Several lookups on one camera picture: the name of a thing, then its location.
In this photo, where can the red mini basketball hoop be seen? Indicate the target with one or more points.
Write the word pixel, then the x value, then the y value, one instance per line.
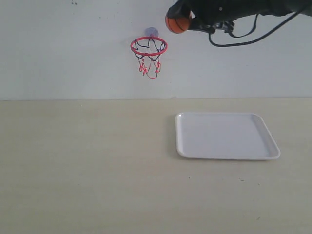
pixel 148 51

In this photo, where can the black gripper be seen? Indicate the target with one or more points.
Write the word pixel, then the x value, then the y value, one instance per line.
pixel 209 12

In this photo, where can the clear suction cup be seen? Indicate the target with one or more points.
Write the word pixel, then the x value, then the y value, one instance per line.
pixel 151 32

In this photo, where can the white plastic tray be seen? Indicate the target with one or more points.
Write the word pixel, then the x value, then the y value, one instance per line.
pixel 224 136

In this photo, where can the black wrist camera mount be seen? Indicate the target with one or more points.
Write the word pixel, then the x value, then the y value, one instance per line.
pixel 226 26

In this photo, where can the small orange basketball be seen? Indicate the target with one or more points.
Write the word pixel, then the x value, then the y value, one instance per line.
pixel 178 25

